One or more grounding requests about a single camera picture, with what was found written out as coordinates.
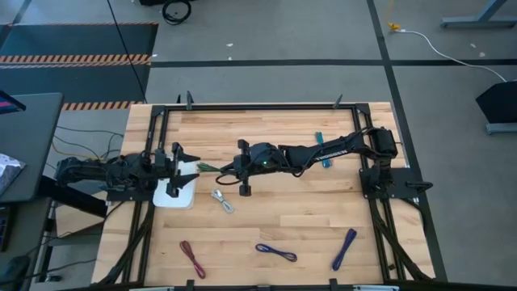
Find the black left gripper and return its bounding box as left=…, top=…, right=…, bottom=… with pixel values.
left=151, top=141, right=202, bottom=199

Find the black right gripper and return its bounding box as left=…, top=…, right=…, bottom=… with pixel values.
left=221, top=139, right=286, bottom=198

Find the green braided USB-C cable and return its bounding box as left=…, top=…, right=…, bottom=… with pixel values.
left=196, top=162, right=222, bottom=174

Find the white braided USB-C cable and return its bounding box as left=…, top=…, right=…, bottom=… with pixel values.
left=210, top=188, right=235, bottom=214

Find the red braided USB-C cable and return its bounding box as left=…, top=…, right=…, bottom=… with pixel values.
left=179, top=240, right=207, bottom=280

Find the teal braided USB-C cable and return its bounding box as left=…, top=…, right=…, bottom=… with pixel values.
left=314, top=131, right=333, bottom=169

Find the dark blue braided USB-C cable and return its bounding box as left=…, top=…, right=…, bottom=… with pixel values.
left=254, top=243, right=298, bottom=263

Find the white plastic bin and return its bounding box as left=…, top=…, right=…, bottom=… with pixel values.
left=152, top=159, right=198, bottom=210

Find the grey desk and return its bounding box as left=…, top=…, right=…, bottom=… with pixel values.
left=0, top=92, right=65, bottom=203

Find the black hazard-striped floor mat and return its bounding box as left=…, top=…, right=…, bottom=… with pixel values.
left=0, top=22, right=159, bottom=112

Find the patterned grey pad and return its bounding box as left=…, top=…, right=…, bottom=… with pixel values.
left=0, top=153, right=27, bottom=196

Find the dark monitor screen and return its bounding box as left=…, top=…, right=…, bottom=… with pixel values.
left=0, top=90, right=27, bottom=116

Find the black box on grey foot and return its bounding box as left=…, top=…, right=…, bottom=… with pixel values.
left=475, top=80, right=517, bottom=136

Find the grey metal table leg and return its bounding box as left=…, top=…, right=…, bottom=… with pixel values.
left=439, top=0, right=517, bottom=29

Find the black aluminium table frame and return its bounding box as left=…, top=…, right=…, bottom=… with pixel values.
left=90, top=91, right=449, bottom=291

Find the long black floor cable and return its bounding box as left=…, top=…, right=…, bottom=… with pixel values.
left=106, top=0, right=147, bottom=103

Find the coiled black floor cable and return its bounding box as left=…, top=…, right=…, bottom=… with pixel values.
left=162, top=0, right=192, bottom=26

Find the yellow floor cable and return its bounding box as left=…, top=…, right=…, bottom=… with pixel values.
left=385, top=0, right=402, bottom=32

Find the white floor cable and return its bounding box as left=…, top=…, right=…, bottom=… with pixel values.
left=397, top=28, right=508, bottom=83

